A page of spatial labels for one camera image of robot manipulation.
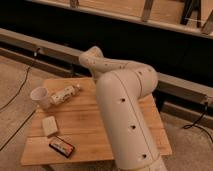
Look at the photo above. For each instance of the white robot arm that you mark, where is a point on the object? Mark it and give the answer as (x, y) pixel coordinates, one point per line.
(119, 86)

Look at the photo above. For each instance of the wooden board table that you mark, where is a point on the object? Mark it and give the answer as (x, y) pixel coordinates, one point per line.
(79, 124)

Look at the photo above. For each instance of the beige sponge block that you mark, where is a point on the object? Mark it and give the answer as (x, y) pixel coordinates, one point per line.
(49, 126)

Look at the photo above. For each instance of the black snack packet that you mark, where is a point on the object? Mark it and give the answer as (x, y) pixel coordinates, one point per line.
(61, 146)

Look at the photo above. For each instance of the grey metal rail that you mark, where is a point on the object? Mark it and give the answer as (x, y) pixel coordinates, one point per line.
(167, 84)

